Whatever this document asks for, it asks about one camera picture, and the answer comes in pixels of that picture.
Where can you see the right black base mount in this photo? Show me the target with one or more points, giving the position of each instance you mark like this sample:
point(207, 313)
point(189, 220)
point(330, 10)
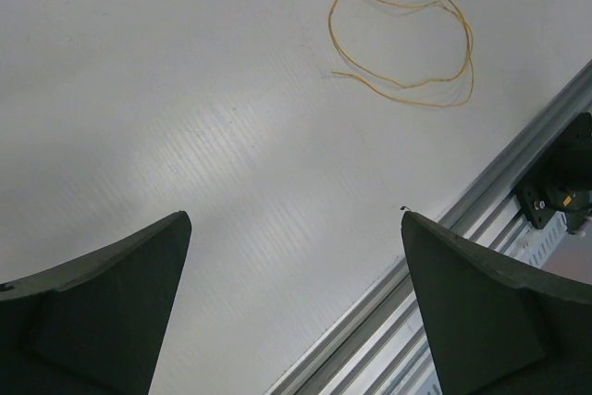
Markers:
point(560, 179)

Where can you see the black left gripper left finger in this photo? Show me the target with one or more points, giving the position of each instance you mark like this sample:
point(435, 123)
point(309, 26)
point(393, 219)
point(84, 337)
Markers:
point(94, 324)

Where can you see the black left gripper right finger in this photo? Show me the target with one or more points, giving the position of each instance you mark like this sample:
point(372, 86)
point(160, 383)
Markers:
point(499, 321)

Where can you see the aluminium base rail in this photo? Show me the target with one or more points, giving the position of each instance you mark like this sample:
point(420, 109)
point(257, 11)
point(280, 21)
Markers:
point(470, 308)

